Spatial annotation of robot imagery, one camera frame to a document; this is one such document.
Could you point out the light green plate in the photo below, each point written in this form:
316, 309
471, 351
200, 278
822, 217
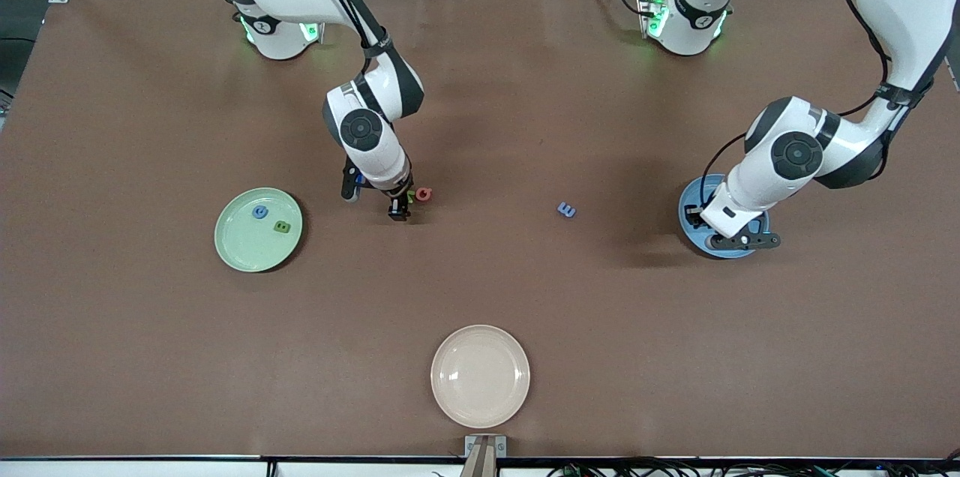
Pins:
240, 244

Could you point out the blue letter e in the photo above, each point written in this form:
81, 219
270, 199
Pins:
567, 209

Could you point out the beige plate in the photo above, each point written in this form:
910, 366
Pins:
480, 376

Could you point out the blue plate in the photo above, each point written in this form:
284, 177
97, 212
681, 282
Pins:
694, 241

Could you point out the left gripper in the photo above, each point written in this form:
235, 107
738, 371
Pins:
697, 220

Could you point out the blue letter C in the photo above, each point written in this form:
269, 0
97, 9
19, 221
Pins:
255, 212

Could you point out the red letter Q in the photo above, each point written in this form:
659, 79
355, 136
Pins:
419, 194

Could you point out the metal base connector bracket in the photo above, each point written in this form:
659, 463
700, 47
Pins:
313, 31
646, 12

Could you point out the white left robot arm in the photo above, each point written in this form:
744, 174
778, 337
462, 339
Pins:
907, 4

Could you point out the green letter B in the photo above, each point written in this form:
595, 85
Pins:
282, 226

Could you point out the white front frame rail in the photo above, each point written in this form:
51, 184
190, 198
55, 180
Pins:
150, 469

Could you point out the brown table mat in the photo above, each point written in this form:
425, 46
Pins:
480, 297

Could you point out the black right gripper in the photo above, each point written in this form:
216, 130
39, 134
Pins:
397, 199

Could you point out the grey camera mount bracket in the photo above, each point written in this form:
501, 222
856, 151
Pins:
485, 454

